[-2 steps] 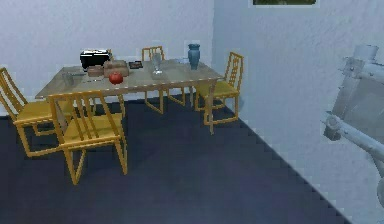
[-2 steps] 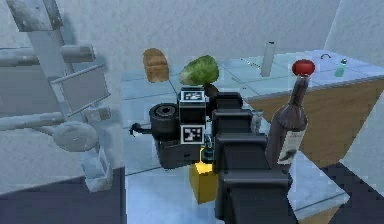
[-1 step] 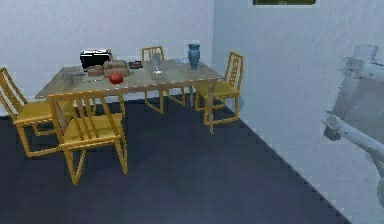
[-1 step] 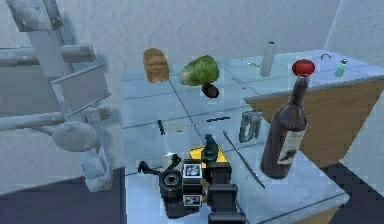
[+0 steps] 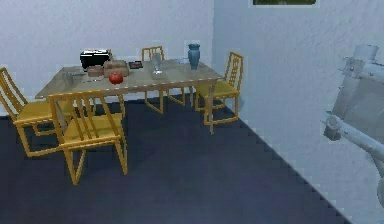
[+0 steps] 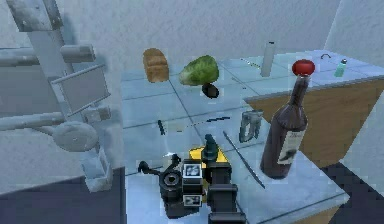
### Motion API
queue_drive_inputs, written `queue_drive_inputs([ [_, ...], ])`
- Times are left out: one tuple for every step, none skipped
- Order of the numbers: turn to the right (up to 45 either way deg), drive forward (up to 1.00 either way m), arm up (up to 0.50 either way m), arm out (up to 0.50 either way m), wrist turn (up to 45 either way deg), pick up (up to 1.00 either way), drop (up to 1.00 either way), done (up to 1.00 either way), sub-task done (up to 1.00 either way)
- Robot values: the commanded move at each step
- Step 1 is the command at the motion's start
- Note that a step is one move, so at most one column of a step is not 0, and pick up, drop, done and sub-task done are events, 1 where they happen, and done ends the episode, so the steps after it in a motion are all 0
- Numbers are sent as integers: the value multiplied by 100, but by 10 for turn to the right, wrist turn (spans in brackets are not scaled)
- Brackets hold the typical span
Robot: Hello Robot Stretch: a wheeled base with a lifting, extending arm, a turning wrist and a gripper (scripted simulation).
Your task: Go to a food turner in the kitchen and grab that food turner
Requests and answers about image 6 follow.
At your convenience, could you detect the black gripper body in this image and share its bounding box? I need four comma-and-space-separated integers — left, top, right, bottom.
159, 168, 191, 219

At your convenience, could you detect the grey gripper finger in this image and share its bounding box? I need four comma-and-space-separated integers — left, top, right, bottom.
137, 160, 163, 178
168, 153, 183, 172

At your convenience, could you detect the wooden kitchen counter pale top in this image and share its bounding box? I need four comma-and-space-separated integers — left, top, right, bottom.
121, 49, 384, 224

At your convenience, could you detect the yellow flat sponge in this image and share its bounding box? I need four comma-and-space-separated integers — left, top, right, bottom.
188, 146, 230, 165

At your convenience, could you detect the dark teal small bottle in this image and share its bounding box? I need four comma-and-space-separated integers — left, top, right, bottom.
201, 133, 220, 163

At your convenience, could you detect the long thin dark utensil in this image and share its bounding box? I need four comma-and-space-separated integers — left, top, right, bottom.
222, 130, 267, 190

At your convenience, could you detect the dark brown potato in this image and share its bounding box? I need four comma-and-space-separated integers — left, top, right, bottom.
201, 83, 220, 99

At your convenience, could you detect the green lettuce head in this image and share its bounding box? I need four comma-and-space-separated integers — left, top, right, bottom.
178, 54, 220, 87

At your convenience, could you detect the brown bread loaf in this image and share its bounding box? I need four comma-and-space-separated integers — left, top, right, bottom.
142, 47, 170, 84

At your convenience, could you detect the dark red wine bottle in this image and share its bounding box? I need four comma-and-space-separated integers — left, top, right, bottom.
259, 74, 309, 180

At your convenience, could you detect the white tall cylinder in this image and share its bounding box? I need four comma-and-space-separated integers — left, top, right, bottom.
260, 41, 277, 78

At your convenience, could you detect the red tomato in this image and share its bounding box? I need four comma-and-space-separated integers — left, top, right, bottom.
291, 59, 316, 77

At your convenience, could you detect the green small bottle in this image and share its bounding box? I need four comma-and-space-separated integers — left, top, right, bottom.
334, 58, 348, 78

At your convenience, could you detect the black handled knife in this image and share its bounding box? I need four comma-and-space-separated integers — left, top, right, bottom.
157, 119, 169, 155

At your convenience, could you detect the black handled thin utensil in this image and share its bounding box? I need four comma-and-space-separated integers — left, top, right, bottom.
179, 116, 231, 133

